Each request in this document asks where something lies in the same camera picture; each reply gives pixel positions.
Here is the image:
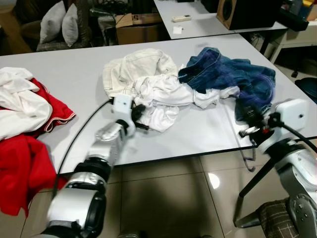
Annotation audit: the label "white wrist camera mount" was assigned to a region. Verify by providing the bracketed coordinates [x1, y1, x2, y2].
[270, 98, 310, 147]
[111, 94, 135, 124]

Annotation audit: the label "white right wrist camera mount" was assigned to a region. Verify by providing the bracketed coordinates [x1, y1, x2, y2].
[270, 98, 310, 147]

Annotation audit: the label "dark wicker armchair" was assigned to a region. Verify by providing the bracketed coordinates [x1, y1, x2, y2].
[15, 0, 95, 53]

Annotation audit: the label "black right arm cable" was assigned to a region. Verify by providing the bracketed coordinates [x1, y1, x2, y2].
[277, 124, 317, 149]

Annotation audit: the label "open cardboard box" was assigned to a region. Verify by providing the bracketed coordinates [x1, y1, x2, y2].
[115, 13, 161, 45]

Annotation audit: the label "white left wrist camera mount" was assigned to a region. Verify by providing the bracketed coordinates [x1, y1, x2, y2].
[111, 94, 135, 124]

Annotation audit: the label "red garment with white trim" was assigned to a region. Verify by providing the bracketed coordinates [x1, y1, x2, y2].
[30, 78, 76, 133]

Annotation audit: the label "dark blue plastic bin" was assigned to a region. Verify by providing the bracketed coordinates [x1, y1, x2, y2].
[297, 77, 317, 102]

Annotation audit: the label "long black case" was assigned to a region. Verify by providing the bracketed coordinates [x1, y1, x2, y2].
[277, 5, 310, 31]

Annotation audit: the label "blue denim jeans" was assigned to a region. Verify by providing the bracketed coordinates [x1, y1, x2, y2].
[178, 47, 276, 123]

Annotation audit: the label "white crumpled garment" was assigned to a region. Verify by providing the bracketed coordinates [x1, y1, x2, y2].
[0, 67, 53, 141]

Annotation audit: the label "grey pillow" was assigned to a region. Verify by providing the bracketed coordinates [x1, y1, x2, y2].
[40, 1, 66, 44]
[62, 4, 80, 48]

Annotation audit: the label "brown plaid cushion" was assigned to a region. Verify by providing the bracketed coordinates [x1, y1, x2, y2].
[258, 198, 298, 238]

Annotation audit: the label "cream jeans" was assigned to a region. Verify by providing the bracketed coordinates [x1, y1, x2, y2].
[103, 48, 179, 98]

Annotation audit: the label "plain red garment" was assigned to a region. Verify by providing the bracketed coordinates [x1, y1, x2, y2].
[0, 134, 61, 217]

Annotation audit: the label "large white table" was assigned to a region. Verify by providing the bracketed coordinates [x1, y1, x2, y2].
[0, 34, 317, 229]

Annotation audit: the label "small white table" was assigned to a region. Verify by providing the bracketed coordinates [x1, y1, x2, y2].
[154, 0, 288, 40]

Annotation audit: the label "white t-shirt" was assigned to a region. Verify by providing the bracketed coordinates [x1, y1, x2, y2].
[133, 74, 241, 133]

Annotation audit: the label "black wooden speaker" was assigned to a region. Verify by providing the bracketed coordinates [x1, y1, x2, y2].
[216, 0, 278, 30]

